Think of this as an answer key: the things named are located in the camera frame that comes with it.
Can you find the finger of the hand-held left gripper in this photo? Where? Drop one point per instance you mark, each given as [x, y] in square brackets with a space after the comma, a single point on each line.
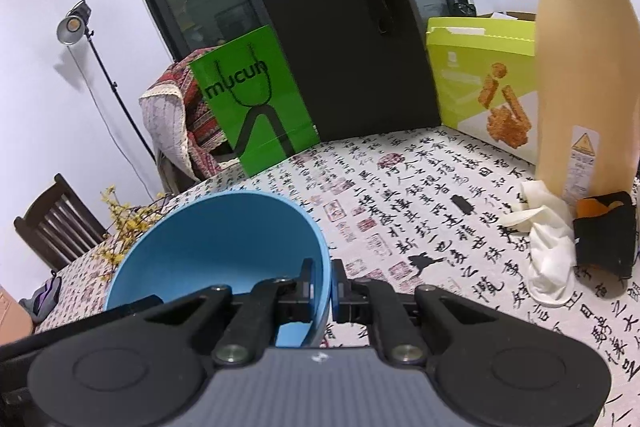
[135, 305]

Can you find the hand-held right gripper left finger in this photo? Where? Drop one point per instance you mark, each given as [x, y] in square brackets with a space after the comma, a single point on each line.
[307, 289]

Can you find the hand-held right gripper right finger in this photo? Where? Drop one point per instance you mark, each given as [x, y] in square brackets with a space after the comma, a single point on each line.
[337, 292]

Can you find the blue bowl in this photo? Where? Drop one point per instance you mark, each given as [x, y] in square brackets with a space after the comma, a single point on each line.
[210, 247]

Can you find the yellow blossom branch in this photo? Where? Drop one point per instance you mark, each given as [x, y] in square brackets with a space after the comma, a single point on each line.
[125, 232]

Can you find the purple cloth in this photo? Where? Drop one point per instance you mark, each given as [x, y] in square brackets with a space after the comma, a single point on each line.
[42, 299]

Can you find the dark wooden chair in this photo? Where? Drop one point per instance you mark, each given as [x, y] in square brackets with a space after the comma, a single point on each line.
[55, 217]

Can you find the calligraphy print tablecloth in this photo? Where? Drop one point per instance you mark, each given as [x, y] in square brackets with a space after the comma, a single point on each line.
[425, 207]

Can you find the pink hard case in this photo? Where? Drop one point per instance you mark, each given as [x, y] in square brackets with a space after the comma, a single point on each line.
[12, 317]

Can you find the green paper bag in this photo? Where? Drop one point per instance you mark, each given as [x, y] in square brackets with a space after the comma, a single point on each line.
[280, 107]

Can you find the grey lace-trimmed cloth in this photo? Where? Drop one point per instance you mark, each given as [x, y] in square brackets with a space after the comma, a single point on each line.
[160, 122]

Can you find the red patterned blanket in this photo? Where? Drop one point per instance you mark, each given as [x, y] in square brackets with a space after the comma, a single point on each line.
[197, 107]

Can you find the white rubber glove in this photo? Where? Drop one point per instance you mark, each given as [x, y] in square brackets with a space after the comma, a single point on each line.
[550, 247]

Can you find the yellow-green snack box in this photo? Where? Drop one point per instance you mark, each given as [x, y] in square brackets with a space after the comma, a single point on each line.
[460, 97]

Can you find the black paper bag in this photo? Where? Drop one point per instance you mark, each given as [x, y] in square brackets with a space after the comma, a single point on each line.
[360, 57]

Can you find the black and orange object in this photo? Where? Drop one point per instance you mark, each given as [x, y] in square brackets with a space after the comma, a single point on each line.
[600, 247]

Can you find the studio lamp on stand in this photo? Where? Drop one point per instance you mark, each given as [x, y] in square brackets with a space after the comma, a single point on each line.
[70, 29]

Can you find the beige thermos jug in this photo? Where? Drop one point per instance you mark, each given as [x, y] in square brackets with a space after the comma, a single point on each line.
[565, 82]

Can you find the cardboard box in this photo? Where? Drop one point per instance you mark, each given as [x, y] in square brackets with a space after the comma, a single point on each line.
[505, 16]

